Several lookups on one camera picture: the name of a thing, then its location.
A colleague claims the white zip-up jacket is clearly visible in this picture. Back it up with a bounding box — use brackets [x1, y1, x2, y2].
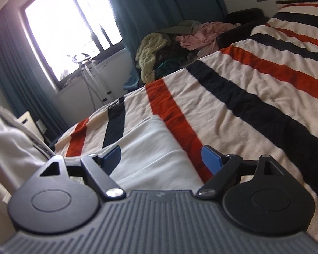
[0, 106, 203, 194]

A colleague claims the dark clothes pile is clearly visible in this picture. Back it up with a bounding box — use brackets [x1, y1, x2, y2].
[135, 8, 268, 84]

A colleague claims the striped cream orange black blanket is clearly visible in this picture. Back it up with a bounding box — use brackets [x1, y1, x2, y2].
[55, 0, 318, 240]

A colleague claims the left teal curtain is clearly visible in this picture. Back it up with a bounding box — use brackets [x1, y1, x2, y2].
[0, 10, 68, 141]

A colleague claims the teal curtain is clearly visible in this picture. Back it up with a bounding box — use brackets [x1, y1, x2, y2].
[100, 0, 229, 92]
[0, 10, 68, 141]

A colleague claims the white tripod stand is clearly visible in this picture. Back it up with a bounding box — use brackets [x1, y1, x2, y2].
[71, 53, 115, 105]

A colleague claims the yellow-green knitted garment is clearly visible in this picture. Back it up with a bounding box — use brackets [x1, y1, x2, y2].
[135, 33, 168, 84]

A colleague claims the pink garment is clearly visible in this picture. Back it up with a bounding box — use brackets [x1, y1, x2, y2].
[175, 21, 241, 58]

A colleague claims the right teal curtain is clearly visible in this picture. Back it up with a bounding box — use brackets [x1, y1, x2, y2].
[100, 0, 229, 92]

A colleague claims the white chair with black frame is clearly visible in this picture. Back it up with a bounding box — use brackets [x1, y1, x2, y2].
[17, 111, 45, 141]

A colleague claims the window with dark frame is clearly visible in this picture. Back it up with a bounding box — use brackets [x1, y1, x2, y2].
[21, 0, 124, 90]

